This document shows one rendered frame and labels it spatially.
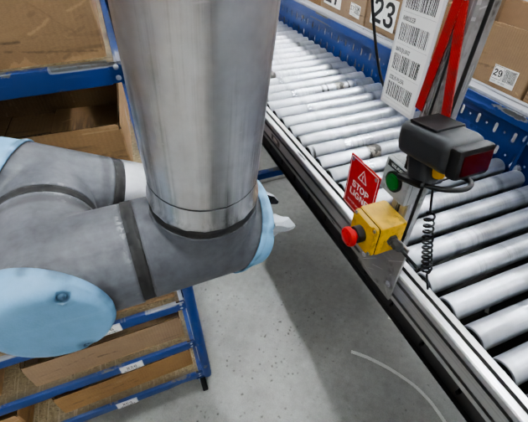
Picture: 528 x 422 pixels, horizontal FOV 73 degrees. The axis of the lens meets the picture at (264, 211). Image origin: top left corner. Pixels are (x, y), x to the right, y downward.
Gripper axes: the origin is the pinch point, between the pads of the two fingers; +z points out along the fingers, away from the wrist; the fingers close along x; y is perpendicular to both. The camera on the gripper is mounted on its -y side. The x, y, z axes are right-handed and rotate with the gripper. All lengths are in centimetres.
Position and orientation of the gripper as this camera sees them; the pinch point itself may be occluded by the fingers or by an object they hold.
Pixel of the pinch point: (282, 208)
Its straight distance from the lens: 55.7
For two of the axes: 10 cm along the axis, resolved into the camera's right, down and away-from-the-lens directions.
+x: 4.1, 6.4, -6.5
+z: 7.8, 1.2, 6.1
